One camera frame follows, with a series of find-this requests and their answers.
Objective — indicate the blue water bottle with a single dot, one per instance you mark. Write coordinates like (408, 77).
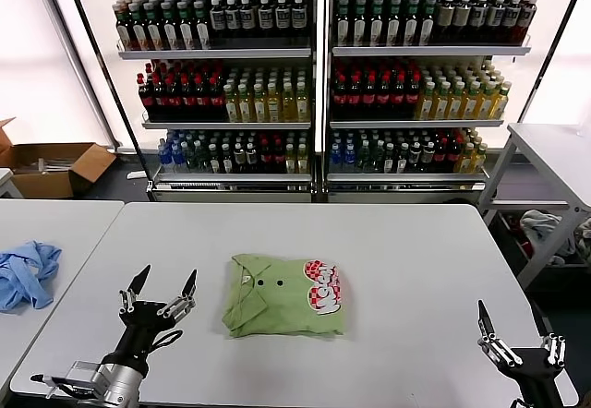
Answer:
(164, 154)
(335, 156)
(349, 156)
(177, 154)

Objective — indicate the black metal pole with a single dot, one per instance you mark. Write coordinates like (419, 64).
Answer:
(105, 75)
(546, 57)

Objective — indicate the clear green water bottle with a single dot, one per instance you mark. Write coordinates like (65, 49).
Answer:
(201, 156)
(377, 156)
(364, 156)
(189, 156)

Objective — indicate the metal drinks shelving rack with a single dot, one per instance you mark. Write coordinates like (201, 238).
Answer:
(429, 51)
(221, 52)

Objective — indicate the grey storage bin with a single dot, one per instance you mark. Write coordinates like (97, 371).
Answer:
(505, 242)

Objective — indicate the white grey cloth pile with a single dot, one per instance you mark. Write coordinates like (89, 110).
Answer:
(540, 223)

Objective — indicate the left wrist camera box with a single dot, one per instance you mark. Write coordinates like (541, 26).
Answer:
(85, 373)

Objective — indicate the small white table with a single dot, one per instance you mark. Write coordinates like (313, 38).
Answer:
(5, 177)

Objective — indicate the beige label dark bottle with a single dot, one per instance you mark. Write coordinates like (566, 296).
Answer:
(445, 18)
(461, 18)

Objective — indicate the red cap cola bottle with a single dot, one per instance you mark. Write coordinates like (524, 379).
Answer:
(454, 154)
(441, 154)
(160, 101)
(215, 101)
(174, 101)
(147, 101)
(412, 99)
(368, 99)
(278, 156)
(188, 101)
(339, 99)
(397, 99)
(353, 99)
(382, 99)
(201, 101)
(265, 156)

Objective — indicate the small white floor object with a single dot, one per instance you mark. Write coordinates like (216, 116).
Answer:
(135, 175)

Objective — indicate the dark drink bottle white label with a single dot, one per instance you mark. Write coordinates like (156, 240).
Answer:
(232, 19)
(495, 16)
(299, 17)
(511, 16)
(478, 16)
(217, 19)
(282, 18)
(265, 18)
(248, 19)

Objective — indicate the open cardboard box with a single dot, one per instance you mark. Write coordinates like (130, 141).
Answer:
(41, 186)

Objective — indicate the grey frame white table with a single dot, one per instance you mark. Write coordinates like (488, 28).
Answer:
(549, 149)

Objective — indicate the crumpled light blue cloth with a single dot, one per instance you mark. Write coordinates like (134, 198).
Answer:
(27, 274)

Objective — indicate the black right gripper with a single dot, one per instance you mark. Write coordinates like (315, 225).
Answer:
(535, 375)

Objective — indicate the green cap tea bottle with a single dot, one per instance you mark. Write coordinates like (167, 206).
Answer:
(411, 27)
(185, 28)
(169, 29)
(394, 27)
(137, 29)
(377, 27)
(359, 27)
(343, 27)
(201, 28)
(123, 29)
(427, 27)
(152, 29)

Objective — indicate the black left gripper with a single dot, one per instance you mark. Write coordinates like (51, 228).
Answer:
(143, 325)

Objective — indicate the white cap dark tea bottle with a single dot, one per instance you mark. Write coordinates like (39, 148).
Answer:
(427, 155)
(238, 156)
(401, 159)
(226, 159)
(213, 159)
(414, 155)
(251, 156)
(390, 159)

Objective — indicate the red drink bottle white label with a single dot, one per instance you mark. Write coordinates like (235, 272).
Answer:
(526, 18)

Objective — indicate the yellow juice bottle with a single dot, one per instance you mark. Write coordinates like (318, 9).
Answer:
(485, 105)
(244, 108)
(273, 108)
(259, 108)
(500, 105)
(478, 161)
(288, 108)
(230, 108)
(303, 159)
(464, 161)
(441, 105)
(455, 105)
(291, 159)
(425, 105)
(470, 105)
(302, 108)

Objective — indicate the white packing material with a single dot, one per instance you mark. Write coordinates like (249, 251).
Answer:
(55, 165)

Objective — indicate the red cloth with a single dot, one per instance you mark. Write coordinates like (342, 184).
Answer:
(524, 238)

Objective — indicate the green polo shirt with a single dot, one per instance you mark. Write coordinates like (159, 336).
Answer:
(277, 306)

